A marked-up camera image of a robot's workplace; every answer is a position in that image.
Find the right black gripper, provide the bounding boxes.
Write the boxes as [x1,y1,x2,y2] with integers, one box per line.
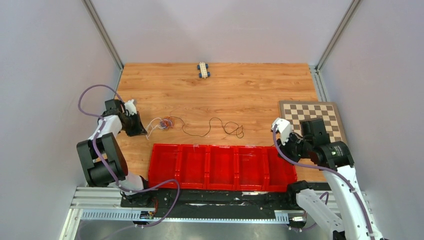
[275,130,311,166]

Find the white cable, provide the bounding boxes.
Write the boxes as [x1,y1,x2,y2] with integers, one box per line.
[144,117,165,139]

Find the thin black cable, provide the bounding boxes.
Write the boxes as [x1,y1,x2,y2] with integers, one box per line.
[169,115,245,139]

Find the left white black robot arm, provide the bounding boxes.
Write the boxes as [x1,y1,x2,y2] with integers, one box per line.
[76,99,153,207]

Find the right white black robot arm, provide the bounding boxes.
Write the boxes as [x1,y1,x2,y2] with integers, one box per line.
[270,117,384,240]

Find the red bin rightmost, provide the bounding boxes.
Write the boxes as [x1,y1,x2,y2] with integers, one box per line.
[265,146,298,193]

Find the red bin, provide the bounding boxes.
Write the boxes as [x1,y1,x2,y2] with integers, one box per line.
[147,143,181,187]
[265,146,298,193]
[179,144,208,190]
[238,146,266,191]
[207,145,236,191]

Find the wooden chessboard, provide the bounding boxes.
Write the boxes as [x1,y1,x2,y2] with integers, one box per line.
[278,100,348,144]

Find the red bin middle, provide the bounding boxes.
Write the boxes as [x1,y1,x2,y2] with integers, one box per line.
[207,145,236,191]

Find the white blue toy car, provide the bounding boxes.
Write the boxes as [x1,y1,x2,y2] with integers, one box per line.
[197,62,211,79]

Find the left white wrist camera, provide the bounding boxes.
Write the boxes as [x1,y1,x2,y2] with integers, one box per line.
[124,99,137,116]

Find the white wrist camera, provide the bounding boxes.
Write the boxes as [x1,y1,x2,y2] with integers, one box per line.
[271,117,293,145]
[124,99,137,116]

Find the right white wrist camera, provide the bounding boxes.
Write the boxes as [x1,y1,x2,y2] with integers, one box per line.
[271,117,293,145]

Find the orange blue tangled cable bundle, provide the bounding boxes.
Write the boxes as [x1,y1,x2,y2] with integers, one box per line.
[158,117,175,131]

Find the left purple robot hose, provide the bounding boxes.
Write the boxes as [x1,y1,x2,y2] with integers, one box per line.
[78,84,181,240]

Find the white slotted cable duct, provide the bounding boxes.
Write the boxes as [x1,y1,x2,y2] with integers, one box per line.
[80,210,290,223]

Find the aluminium frame rail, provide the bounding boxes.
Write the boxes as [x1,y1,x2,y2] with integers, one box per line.
[70,186,373,214]

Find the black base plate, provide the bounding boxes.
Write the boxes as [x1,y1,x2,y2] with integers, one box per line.
[120,188,305,220]

